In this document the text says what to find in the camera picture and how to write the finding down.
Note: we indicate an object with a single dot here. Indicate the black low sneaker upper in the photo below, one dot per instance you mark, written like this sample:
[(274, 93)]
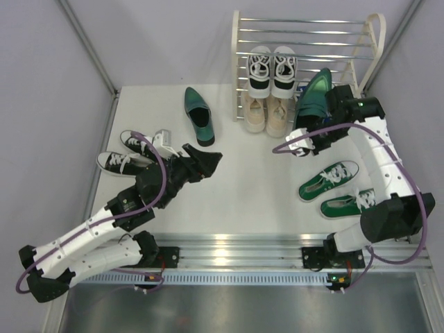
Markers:
[(134, 144)]

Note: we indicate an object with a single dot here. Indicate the aluminium rail base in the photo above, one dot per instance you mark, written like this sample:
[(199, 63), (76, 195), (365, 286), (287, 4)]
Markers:
[(274, 252)]

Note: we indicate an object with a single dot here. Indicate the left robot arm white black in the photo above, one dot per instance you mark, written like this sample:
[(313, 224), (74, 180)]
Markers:
[(108, 240)]

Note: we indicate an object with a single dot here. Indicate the green sneaker lower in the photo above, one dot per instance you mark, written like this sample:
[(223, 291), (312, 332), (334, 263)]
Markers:
[(352, 204)]

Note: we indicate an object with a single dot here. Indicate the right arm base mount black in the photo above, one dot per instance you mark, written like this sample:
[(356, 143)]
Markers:
[(319, 258)]

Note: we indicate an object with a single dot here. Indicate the beige lace sneaker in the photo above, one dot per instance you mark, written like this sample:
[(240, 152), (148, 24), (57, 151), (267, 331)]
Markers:
[(254, 114), (277, 116)]

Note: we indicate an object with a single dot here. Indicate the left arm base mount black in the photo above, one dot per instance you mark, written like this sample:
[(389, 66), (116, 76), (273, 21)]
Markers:
[(163, 257)]

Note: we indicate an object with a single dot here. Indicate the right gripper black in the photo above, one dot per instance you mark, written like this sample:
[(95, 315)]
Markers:
[(318, 148)]

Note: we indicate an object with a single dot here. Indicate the green sneaker upper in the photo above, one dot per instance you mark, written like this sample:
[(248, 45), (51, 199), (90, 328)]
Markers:
[(333, 176)]

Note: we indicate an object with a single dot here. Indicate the dark green leather shoe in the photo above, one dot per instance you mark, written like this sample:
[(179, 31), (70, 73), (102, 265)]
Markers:
[(311, 105), (200, 116)]

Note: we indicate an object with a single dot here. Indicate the black low sneaker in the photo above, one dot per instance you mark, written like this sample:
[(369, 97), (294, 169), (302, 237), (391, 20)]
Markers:
[(134, 144), (118, 164)]

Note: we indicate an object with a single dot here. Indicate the green sneaker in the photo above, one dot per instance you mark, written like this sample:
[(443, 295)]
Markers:
[(333, 176), (352, 204)]

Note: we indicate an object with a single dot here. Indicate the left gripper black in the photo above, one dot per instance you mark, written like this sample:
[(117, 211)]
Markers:
[(199, 165)]

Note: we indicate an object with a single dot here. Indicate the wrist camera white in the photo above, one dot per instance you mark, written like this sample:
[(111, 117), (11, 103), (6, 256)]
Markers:
[(162, 144), (301, 147)]

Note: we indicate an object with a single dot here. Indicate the black white sneaker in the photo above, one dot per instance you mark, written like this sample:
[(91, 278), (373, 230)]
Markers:
[(258, 67), (285, 68)]

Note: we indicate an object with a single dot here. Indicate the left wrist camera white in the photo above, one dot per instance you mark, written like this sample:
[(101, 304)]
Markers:
[(162, 144)]

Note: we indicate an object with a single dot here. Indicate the perforated cable duct grey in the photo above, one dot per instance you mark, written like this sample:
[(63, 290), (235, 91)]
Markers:
[(225, 278)]

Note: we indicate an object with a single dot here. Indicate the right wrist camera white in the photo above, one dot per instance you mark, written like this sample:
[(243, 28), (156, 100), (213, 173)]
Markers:
[(301, 147)]

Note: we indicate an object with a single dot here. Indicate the black low sneaker lower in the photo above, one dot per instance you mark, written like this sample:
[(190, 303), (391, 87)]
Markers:
[(118, 164)]

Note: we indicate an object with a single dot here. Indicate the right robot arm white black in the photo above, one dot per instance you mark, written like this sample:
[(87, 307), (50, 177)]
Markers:
[(400, 209)]

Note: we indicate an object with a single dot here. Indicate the cream metal shoe shelf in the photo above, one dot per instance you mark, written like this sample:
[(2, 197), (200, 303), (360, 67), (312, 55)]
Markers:
[(350, 49)]

